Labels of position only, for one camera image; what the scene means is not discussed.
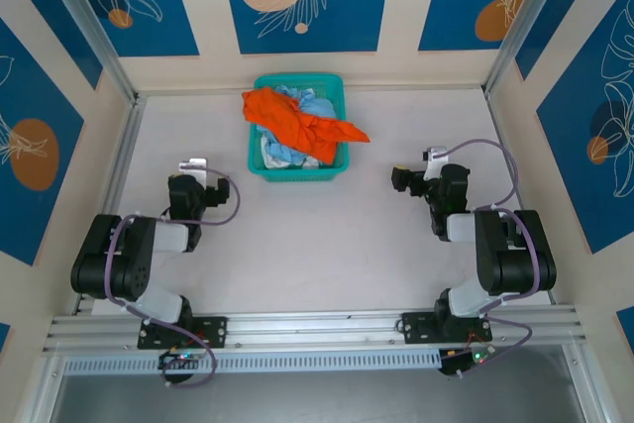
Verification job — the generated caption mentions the teal plastic basket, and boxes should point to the teal plastic basket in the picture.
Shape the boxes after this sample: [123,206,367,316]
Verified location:
[247,72,352,184]

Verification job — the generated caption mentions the orange t-shirt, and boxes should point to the orange t-shirt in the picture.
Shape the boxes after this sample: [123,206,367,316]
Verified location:
[241,86,371,164]

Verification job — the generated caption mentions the white t-shirt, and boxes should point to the white t-shirt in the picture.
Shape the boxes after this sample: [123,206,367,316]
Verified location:
[261,135,321,170]

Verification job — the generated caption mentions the light blue t-shirt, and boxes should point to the light blue t-shirt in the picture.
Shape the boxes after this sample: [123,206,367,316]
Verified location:
[255,84,339,169]

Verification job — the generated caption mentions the left controller board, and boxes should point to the left controller board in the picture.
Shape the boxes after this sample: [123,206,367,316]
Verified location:
[158,349,207,370]

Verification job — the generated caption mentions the controller board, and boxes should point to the controller board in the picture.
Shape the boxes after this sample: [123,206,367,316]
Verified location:
[439,346,496,377]
[158,349,207,370]

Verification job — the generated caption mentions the right controller board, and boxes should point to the right controller board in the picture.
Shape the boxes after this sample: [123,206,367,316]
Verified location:
[439,346,496,377]

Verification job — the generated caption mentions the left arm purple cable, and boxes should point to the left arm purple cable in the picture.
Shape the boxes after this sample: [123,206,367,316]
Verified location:
[104,169,243,388]

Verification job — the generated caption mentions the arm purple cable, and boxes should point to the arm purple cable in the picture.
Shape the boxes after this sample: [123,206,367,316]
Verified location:
[443,139,541,379]
[104,169,243,388]

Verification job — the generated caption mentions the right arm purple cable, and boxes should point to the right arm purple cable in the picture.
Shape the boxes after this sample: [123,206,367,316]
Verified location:
[443,139,541,379]

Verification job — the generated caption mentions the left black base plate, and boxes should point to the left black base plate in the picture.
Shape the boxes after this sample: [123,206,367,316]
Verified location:
[137,314,229,350]

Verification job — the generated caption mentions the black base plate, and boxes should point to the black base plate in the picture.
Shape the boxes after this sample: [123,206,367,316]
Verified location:
[401,311,494,345]
[137,314,229,350]

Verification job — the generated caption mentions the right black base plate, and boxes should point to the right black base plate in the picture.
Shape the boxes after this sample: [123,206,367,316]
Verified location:
[401,311,494,345]

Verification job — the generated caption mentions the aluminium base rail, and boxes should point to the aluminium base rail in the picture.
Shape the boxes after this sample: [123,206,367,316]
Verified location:
[42,304,588,355]

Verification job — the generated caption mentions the aluminium frame post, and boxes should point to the aluminium frame post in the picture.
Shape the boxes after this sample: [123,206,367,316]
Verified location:
[37,0,140,102]
[483,0,569,95]

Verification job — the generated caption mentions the grey slotted cable duct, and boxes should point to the grey slotted cable duct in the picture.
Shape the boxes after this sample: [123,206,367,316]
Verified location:
[62,349,442,377]

